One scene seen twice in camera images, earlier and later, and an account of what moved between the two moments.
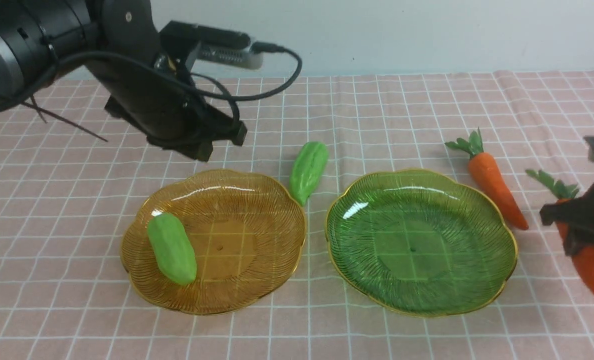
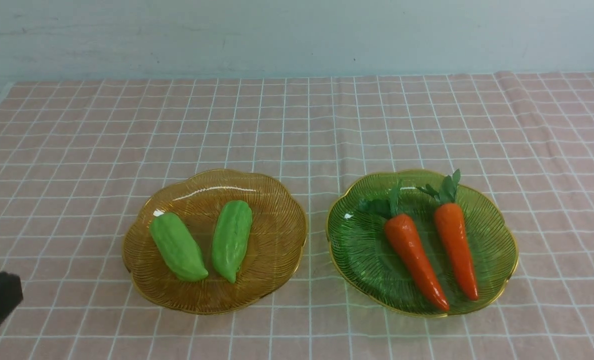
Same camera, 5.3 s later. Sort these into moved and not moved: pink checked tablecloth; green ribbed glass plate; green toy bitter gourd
Moved: green toy bitter gourd
Not moved: green ribbed glass plate; pink checked tablecloth
